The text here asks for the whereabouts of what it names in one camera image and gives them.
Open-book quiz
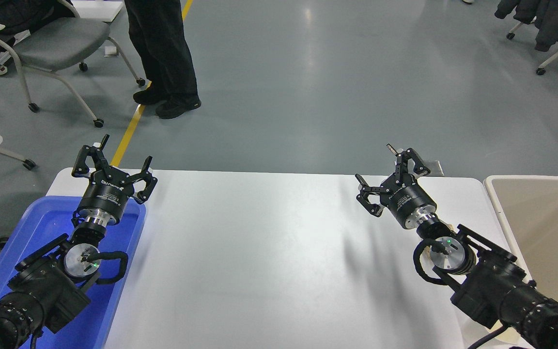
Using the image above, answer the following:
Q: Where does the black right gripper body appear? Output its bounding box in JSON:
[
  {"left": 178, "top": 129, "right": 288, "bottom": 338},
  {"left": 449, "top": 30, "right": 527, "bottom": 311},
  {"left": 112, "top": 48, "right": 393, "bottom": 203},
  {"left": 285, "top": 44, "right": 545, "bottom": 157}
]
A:
[{"left": 381, "top": 182, "right": 435, "bottom": 227}]

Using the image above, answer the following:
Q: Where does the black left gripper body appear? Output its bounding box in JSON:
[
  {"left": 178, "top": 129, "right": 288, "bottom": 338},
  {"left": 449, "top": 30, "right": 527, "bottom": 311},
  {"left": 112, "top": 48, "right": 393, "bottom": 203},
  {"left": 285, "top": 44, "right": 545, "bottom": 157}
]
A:
[{"left": 77, "top": 167, "right": 134, "bottom": 218}]

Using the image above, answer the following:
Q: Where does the blue plastic tray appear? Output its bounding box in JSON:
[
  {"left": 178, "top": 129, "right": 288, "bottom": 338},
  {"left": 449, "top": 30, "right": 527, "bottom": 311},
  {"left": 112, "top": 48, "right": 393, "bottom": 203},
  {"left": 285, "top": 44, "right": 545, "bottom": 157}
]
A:
[{"left": 0, "top": 195, "right": 147, "bottom": 349}]

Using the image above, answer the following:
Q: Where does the grey office chair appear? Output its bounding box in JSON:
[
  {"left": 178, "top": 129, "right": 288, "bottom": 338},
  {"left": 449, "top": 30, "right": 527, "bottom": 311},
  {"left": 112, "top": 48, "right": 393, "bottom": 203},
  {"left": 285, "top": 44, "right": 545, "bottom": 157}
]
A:
[{"left": 0, "top": 0, "right": 146, "bottom": 128}]

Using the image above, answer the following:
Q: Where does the person in black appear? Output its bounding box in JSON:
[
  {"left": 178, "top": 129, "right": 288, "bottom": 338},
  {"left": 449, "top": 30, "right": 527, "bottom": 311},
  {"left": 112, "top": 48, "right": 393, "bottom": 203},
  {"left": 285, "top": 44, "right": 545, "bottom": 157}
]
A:
[{"left": 124, "top": 0, "right": 202, "bottom": 120}]

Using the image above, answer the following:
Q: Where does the large pale bin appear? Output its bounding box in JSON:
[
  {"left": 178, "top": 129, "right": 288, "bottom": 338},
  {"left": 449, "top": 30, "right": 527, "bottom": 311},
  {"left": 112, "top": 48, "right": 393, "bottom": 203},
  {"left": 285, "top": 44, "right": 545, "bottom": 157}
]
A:
[{"left": 458, "top": 175, "right": 558, "bottom": 349}]

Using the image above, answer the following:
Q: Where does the white board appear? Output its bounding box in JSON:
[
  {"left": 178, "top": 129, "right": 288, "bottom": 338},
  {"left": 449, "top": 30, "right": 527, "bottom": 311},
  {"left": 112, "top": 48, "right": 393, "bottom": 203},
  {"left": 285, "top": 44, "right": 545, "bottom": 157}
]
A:
[{"left": 72, "top": 0, "right": 124, "bottom": 23}]

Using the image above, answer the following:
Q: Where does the black bag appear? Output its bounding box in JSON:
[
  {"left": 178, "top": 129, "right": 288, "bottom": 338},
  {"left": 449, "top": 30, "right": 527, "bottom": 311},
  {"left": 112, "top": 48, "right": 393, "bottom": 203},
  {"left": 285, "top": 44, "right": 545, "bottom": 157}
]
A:
[{"left": 0, "top": 0, "right": 74, "bottom": 64}]

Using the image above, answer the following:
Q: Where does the dark hanging coat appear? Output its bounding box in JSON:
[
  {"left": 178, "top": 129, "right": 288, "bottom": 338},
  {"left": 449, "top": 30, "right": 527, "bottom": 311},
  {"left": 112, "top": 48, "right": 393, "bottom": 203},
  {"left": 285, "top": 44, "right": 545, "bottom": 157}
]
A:
[{"left": 495, "top": 0, "right": 558, "bottom": 52}]

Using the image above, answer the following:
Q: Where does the white wheeled chair frame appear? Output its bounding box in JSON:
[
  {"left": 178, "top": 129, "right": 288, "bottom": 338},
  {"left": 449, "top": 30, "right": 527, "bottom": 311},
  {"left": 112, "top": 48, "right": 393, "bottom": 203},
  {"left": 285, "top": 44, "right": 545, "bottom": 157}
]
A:
[{"left": 506, "top": 19, "right": 558, "bottom": 76}]

